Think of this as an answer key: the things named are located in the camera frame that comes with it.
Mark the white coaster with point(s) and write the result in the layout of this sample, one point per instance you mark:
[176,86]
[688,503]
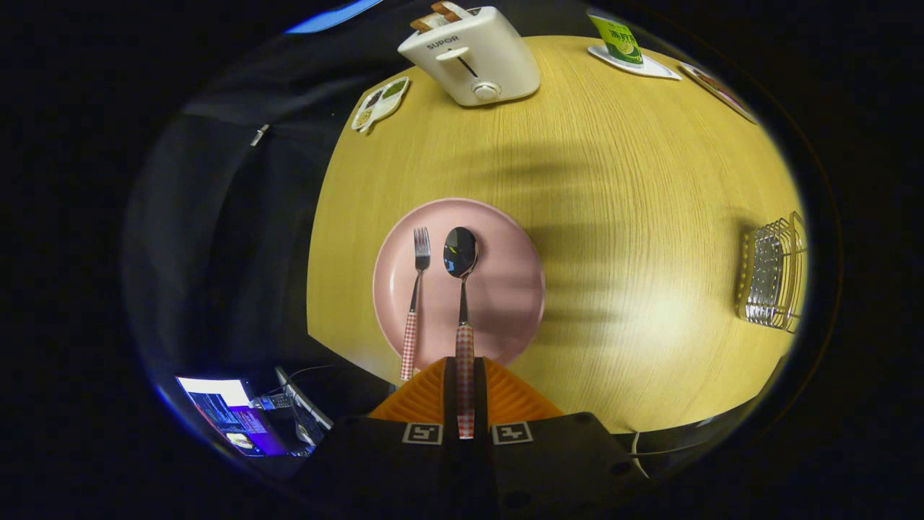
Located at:
[653,69]

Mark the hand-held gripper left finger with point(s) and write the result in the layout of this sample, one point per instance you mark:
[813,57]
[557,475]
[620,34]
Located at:
[450,397]

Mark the white divided condiment dish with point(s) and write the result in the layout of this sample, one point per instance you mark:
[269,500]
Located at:
[379,105]

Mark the white food plate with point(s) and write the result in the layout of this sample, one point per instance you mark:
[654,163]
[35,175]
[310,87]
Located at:
[722,94]

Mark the green label drink bottle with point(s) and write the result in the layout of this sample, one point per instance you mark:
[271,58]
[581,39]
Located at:
[621,42]

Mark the pink plate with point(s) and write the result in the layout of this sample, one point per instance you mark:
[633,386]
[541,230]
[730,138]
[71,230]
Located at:
[505,289]

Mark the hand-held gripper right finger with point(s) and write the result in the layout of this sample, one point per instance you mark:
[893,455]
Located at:
[481,397]

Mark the white toaster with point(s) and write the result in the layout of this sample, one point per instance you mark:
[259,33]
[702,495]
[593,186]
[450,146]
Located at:
[491,58]

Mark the fried meat pieces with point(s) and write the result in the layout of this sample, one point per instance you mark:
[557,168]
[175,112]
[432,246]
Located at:
[715,83]

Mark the toast bread slice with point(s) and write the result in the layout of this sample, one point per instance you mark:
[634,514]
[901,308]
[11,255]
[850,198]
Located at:
[424,23]
[447,10]

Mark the silver backdrop clip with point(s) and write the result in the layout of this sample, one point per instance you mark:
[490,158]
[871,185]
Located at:
[260,135]

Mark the open laptop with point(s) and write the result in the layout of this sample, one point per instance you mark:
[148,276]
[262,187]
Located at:
[224,412]

